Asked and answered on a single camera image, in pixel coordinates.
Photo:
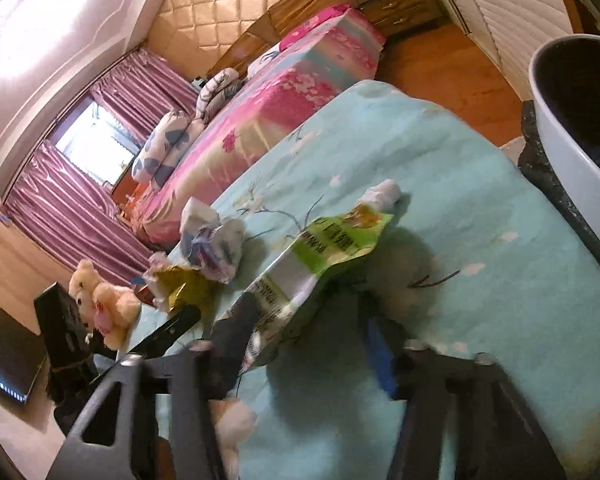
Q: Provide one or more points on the green white snack bag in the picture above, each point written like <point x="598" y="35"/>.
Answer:
<point x="320" y="250"/>

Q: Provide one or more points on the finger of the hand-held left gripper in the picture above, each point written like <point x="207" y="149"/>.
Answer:
<point x="172" y="325"/>

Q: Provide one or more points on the narrow pink curtain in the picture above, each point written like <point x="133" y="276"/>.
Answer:
<point x="140" y="85"/>

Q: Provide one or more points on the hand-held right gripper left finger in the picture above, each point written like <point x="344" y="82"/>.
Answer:
<point x="227" y="345"/>

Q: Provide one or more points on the light wooden wardrobe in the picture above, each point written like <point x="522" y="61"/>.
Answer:
<point x="0" y="260"/>

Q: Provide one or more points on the yellow green wrapper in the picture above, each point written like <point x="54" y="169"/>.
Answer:
<point x="180" y="282"/>

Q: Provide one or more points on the cream teddy bear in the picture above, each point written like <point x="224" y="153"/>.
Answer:
<point x="110" y="305"/>

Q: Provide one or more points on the bed with pink floral sheet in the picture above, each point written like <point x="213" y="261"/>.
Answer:
<point x="280" y="100"/>

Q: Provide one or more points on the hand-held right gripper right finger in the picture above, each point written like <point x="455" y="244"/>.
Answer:
<point x="382" y="360"/>

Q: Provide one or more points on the wooden nightstand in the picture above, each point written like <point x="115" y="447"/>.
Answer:
<point x="400" y="10"/>

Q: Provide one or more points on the grey striped folded quilt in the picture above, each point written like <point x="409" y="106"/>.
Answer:
<point x="217" y="90"/>

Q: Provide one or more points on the louvred sliding wardrobe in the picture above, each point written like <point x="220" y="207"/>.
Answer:
<point x="505" y="0"/>

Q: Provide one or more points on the light blue floral tablecloth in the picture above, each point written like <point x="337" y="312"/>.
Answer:
<point x="480" y="240"/>

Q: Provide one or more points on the wide pink curtain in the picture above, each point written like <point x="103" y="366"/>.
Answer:
<point x="70" y="210"/>

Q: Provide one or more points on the white pillow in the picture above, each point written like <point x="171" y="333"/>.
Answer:
<point x="265" y="60"/>

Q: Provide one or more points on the wooden headboard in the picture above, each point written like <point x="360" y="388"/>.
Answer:
<point x="290" y="10"/>

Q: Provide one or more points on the window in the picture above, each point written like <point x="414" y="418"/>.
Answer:
<point x="95" y="145"/>

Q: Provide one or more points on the white plastic wrapper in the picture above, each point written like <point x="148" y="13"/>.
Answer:
<point x="210" y="245"/>

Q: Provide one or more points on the blue heart folded quilt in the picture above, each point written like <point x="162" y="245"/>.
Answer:
<point x="167" y="150"/>

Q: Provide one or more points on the pink pillow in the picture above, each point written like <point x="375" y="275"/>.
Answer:
<point x="315" y="25"/>

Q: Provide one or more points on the white trash bin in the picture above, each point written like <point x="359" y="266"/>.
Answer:
<point x="565" y="125"/>

